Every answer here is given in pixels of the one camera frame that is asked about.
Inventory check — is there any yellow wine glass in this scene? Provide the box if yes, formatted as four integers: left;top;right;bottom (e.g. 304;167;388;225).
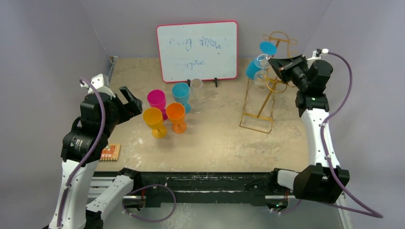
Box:
143;107;167;138

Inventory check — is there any pink wine glass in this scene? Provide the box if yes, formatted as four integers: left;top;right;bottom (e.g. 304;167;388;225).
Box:
147;89;168;121

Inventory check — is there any clear wine glass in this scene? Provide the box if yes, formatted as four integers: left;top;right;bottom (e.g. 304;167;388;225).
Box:
190;78;203;113
254;54;271;82

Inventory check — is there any orange wine glass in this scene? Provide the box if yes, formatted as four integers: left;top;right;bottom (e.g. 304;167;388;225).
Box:
166;103;187;134

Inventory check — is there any light blue wine glass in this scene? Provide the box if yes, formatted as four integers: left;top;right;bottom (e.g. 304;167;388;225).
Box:
171;83;191;114

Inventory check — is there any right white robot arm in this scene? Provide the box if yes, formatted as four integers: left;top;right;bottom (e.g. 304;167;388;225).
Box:
268;55;350;204

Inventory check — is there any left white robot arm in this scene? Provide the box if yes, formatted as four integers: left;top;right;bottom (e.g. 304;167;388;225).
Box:
48;86;142;229

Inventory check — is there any rear blue wine glass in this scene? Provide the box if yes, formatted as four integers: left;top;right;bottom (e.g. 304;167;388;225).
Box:
245;41;277;80

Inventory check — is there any orange small circuit board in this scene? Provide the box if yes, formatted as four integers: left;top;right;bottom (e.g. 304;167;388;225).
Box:
99;144;121;162

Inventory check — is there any red framed whiteboard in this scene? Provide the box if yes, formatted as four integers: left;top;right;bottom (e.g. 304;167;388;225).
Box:
156;21;238;83

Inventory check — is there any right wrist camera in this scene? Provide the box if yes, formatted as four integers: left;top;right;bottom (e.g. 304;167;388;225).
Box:
306;48;329;62

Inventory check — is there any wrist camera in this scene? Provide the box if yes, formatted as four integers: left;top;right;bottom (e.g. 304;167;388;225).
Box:
306;48;329;62
80;73;116;98

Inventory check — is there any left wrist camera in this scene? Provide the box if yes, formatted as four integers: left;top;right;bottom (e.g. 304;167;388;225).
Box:
80;73;116;98

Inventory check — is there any gold wire wine glass rack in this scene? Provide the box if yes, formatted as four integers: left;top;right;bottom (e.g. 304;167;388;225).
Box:
239;31;298;134

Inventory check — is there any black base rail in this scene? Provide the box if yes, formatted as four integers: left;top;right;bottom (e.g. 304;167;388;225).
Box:
119;169;287;208

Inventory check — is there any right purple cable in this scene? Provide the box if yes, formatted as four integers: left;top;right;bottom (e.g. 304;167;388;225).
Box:
272;51;384;219

